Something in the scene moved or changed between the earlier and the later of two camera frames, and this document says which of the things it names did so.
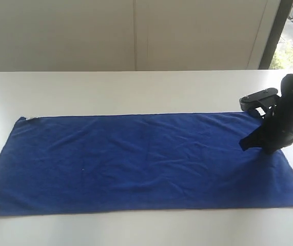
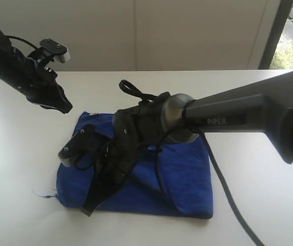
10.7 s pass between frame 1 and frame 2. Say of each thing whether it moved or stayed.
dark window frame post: stayed
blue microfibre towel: moved
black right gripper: moved
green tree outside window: stayed
